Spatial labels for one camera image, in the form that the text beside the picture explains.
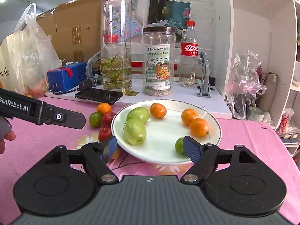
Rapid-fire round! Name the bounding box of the small green tomato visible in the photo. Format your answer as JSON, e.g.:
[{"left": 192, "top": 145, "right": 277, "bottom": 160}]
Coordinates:
[{"left": 88, "top": 112, "right": 102, "bottom": 128}]

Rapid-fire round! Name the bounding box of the orange mandarin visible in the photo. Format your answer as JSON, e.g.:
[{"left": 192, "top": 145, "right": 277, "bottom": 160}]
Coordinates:
[
  {"left": 181, "top": 108, "right": 198, "bottom": 126},
  {"left": 149, "top": 103, "right": 167, "bottom": 119},
  {"left": 96, "top": 103, "right": 112, "bottom": 116}
]

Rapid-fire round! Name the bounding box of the red apple back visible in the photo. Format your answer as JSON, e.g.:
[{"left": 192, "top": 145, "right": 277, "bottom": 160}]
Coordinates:
[{"left": 102, "top": 111, "right": 116, "bottom": 128}]

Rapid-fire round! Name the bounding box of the red apple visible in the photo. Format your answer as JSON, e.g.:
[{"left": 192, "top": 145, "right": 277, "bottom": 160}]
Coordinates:
[
  {"left": 98, "top": 127, "right": 111, "bottom": 142},
  {"left": 102, "top": 111, "right": 116, "bottom": 128}
]

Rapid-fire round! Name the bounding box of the red apple front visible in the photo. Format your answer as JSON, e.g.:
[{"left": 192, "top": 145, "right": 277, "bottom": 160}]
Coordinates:
[{"left": 98, "top": 127, "right": 111, "bottom": 142}]

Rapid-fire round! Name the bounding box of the orange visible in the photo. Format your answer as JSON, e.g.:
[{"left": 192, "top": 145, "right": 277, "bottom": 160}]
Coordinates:
[{"left": 189, "top": 118, "right": 210, "bottom": 138}]

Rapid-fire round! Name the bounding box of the green tomato with stem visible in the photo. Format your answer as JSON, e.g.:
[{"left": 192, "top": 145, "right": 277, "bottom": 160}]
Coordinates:
[{"left": 175, "top": 137, "right": 186, "bottom": 156}]

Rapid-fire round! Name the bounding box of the big green fruit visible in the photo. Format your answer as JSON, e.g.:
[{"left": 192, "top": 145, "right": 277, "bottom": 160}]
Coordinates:
[{"left": 123, "top": 118, "right": 146, "bottom": 146}]

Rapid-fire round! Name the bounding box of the oblong green fruit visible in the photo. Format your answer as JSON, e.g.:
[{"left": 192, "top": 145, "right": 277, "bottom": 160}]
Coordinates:
[{"left": 126, "top": 107, "right": 150, "bottom": 123}]

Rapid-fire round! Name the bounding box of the small brownish fruit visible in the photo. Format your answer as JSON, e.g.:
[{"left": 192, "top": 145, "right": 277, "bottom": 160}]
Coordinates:
[{"left": 110, "top": 146, "right": 120, "bottom": 160}]

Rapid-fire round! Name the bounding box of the person's left hand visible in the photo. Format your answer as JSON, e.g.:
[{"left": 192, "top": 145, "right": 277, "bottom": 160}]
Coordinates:
[{"left": 0, "top": 130, "right": 16, "bottom": 154}]

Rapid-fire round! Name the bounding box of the blue device box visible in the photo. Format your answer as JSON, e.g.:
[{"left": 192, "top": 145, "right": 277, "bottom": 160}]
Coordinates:
[{"left": 47, "top": 62, "right": 92, "bottom": 94}]

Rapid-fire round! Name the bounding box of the plastic bag with groceries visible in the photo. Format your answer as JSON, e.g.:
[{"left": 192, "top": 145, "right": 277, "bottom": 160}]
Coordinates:
[{"left": 1, "top": 3, "right": 62, "bottom": 99}]

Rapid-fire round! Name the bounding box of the black smartphone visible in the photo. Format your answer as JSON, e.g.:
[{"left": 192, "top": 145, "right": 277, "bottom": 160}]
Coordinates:
[{"left": 75, "top": 88, "right": 124, "bottom": 105}]

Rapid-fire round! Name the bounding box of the pink floral tablecloth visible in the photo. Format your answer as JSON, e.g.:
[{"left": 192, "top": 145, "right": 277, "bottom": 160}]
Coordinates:
[{"left": 0, "top": 95, "right": 300, "bottom": 225}]

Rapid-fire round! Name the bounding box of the white platform board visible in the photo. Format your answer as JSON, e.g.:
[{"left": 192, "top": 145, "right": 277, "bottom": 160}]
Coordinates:
[{"left": 45, "top": 78, "right": 233, "bottom": 120}]

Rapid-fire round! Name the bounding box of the white plate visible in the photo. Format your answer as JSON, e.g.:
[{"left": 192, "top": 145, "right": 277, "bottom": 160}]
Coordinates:
[{"left": 111, "top": 99, "right": 222, "bottom": 165}]

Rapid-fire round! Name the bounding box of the glass vase with plant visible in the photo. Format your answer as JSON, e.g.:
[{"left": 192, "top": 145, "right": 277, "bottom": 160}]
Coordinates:
[{"left": 100, "top": 0, "right": 132, "bottom": 92}]

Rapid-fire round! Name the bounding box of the cardboard box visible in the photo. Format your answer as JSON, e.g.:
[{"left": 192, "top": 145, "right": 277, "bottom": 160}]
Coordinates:
[{"left": 37, "top": 0, "right": 105, "bottom": 62}]

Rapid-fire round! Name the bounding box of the crumpled clear plastic bag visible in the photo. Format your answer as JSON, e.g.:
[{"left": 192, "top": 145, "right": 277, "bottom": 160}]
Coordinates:
[{"left": 225, "top": 50, "right": 267, "bottom": 120}]

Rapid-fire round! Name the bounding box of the clear labelled plastic jar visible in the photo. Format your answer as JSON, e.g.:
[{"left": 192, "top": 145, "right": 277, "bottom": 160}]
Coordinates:
[{"left": 142, "top": 26, "right": 176, "bottom": 97}]

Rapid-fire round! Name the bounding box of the cola bottle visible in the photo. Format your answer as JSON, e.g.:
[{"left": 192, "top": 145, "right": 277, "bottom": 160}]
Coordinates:
[{"left": 179, "top": 20, "right": 198, "bottom": 87}]

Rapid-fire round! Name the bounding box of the white shelf unit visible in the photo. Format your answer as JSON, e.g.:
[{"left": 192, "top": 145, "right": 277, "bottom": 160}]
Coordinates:
[{"left": 211, "top": 0, "right": 300, "bottom": 155}]

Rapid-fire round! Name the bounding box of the grey left bracket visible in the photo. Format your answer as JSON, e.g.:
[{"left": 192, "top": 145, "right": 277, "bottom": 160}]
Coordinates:
[{"left": 79, "top": 51, "right": 102, "bottom": 91}]

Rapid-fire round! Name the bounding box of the grey bracket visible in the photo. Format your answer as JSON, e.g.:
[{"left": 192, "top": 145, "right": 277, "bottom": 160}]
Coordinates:
[
  {"left": 197, "top": 52, "right": 211, "bottom": 98},
  {"left": 79, "top": 51, "right": 102, "bottom": 91}
]

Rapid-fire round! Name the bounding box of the grey right bracket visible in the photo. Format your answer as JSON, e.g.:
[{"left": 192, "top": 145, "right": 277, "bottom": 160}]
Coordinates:
[{"left": 197, "top": 52, "right": 211, "bottom": 98}]

